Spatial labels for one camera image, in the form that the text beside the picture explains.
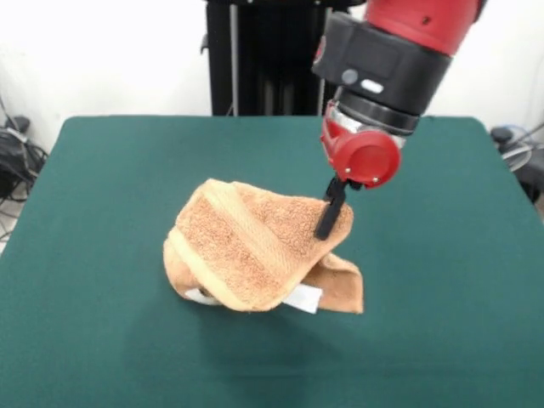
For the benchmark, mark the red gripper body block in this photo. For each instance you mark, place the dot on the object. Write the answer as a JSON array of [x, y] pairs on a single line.
[[365, 159]]

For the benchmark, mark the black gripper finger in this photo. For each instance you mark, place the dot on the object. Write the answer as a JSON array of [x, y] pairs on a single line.
[[330, 212]]

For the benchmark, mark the tan terry towel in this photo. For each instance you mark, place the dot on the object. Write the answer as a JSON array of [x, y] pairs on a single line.
[[255, 246]]

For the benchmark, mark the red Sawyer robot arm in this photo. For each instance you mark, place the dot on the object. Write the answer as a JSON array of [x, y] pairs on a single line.
[[395, 64]]

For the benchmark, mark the black equipment stand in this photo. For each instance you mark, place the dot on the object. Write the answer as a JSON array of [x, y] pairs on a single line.
[[534, 178]]

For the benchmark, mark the dark green table cloth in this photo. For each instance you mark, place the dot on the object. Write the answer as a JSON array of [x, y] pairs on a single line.
[[127, 340]]

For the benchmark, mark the grey pedestal leg foot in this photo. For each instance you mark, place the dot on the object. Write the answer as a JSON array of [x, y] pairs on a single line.
[[502, 135], [18, 124]]

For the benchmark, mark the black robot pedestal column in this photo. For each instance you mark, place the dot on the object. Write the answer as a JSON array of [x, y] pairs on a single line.
[[263, 64]]

